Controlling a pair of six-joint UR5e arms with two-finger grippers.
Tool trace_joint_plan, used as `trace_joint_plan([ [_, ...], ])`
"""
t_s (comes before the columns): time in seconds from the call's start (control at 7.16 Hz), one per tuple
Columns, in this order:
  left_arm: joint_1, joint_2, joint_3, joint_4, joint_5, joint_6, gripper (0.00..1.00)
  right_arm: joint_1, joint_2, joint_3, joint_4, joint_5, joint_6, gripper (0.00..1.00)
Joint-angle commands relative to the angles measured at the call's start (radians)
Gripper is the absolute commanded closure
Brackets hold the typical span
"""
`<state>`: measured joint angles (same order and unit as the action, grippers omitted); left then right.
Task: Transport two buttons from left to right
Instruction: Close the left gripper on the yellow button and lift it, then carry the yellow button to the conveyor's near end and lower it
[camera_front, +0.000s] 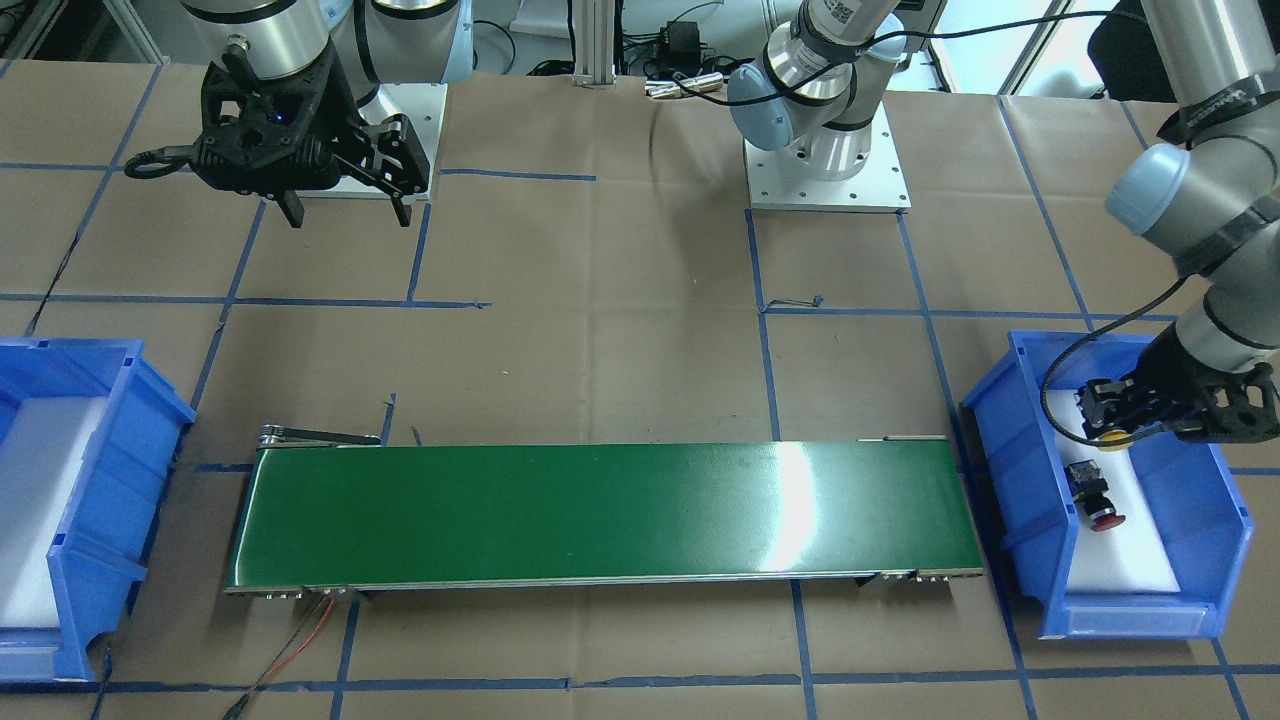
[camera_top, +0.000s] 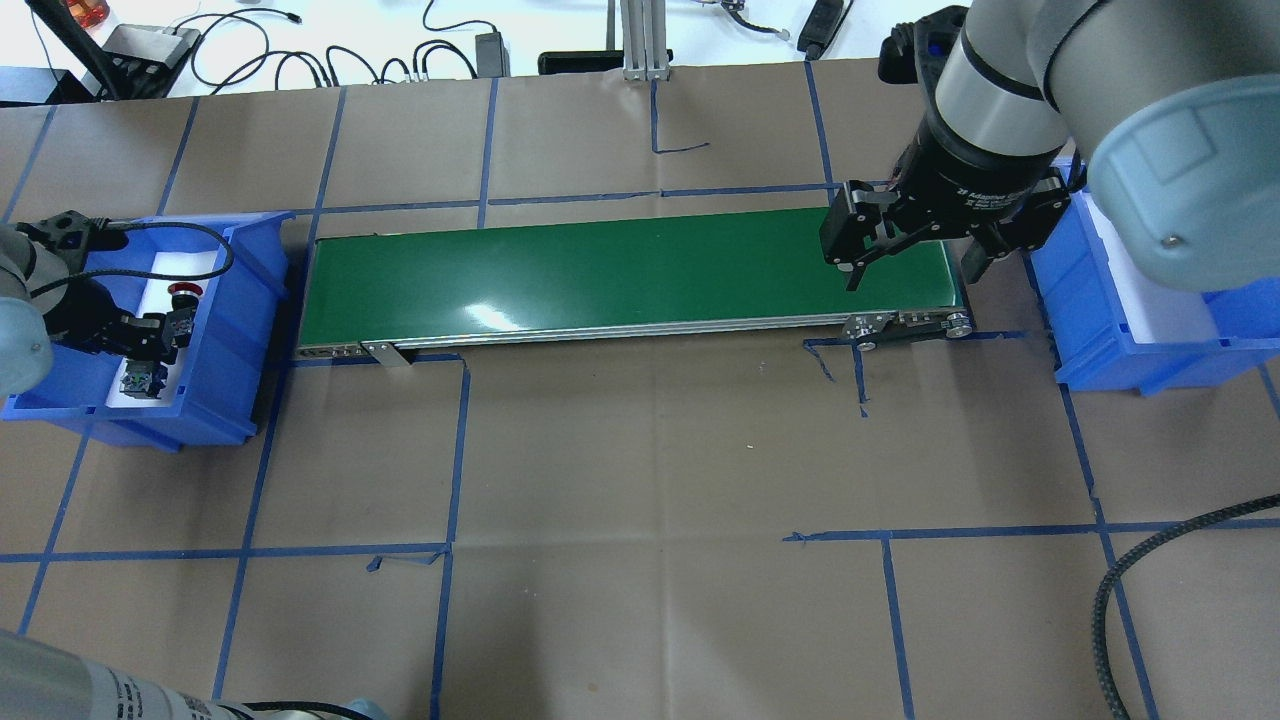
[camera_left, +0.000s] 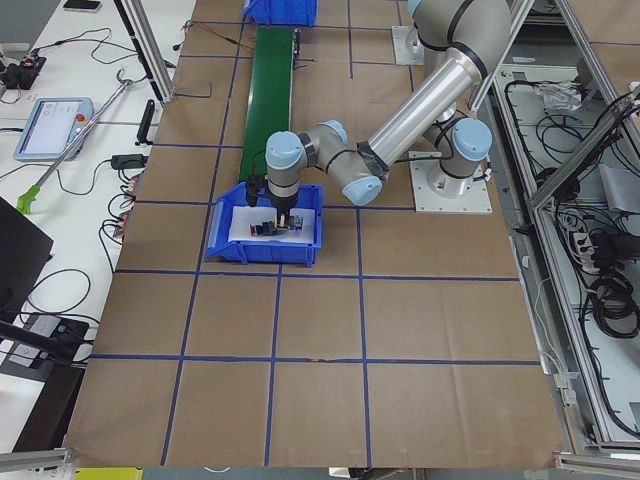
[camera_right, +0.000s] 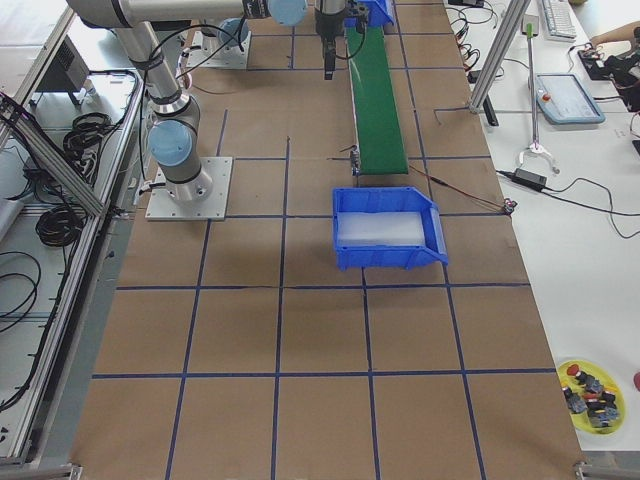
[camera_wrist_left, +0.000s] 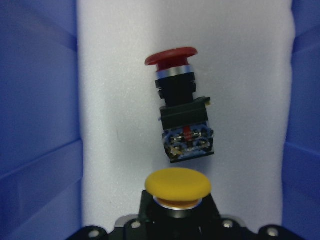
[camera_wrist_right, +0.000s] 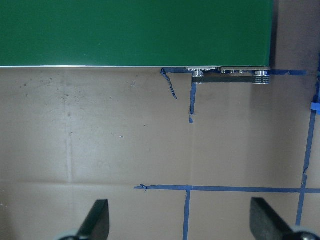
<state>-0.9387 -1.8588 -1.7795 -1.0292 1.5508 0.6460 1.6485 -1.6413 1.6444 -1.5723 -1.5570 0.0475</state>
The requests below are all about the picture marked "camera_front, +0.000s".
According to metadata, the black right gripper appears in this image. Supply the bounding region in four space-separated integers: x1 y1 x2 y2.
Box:
124 44 430 229

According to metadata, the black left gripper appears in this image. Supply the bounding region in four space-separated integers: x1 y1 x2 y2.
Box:
1076 327 1279 445

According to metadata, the red push button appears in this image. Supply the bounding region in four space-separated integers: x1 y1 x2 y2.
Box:
1064 459 1126 533

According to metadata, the yellow push button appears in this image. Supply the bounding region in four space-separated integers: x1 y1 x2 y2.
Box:
1076 388 1135 452

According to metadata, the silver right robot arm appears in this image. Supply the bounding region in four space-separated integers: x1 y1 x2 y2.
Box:
124 1 474 228

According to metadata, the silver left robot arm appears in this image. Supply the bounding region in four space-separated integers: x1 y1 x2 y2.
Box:
724 1 1277 450

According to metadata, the blue source bin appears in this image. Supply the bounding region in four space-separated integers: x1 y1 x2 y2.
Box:
964 331 1254 639

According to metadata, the white foam pad bin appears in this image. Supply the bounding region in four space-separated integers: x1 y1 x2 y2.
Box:
1 396 108 629
1050 430 1181 594

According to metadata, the green conveyor belt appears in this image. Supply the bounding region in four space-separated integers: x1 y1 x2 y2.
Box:
225 439 984 596

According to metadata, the black power adapter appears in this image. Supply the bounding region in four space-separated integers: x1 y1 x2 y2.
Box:
657 20 701 64

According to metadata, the blue target bin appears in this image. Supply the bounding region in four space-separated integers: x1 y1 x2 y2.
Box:
1 337 196 684

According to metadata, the black braided cable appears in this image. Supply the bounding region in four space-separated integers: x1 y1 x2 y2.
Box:
1041 272 1216 446

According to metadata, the aluminium frame post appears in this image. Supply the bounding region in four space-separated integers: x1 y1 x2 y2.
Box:
567 1 623 88

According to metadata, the red conveyor wire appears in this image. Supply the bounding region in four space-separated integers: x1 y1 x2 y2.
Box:
221 597 340 720

